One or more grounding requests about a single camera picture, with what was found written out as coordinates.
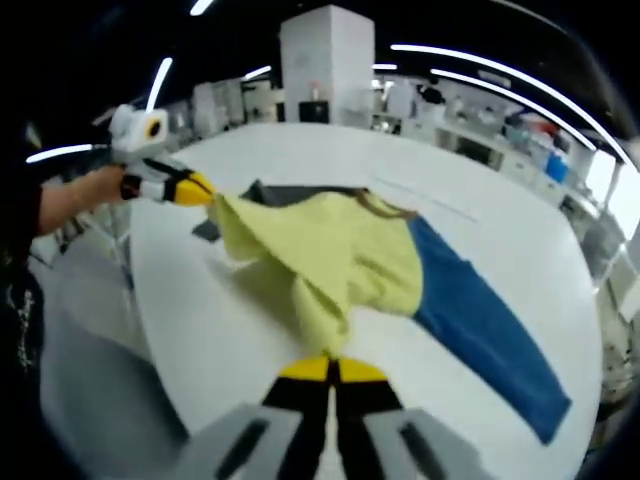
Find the person's left hand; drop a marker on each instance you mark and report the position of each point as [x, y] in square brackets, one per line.
[100, 185]

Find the ceiling light strip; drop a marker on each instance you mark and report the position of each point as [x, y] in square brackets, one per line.
[159, 85]
[510, 100]
[257, 72]
[200, 6]
[57, 153]
[500, 70]

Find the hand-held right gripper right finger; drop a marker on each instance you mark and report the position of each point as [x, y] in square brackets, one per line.
[380, 415]

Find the blue container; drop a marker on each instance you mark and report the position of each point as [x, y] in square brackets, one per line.
[556, 166]

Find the white square pillar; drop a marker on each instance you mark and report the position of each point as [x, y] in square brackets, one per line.
[327, 65]

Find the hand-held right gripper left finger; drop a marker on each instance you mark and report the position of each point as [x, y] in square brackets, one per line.
[280, 415]

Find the black box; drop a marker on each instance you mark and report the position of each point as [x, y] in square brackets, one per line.
[314, 111]

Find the yellow and blue garment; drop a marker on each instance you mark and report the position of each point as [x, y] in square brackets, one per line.
[350, 250]

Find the white counter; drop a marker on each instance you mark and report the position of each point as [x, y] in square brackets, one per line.
[500, 150]

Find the bright window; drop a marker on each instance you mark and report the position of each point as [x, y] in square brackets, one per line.
[607, 185]

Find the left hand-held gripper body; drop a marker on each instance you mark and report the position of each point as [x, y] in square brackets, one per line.
[135, 132]

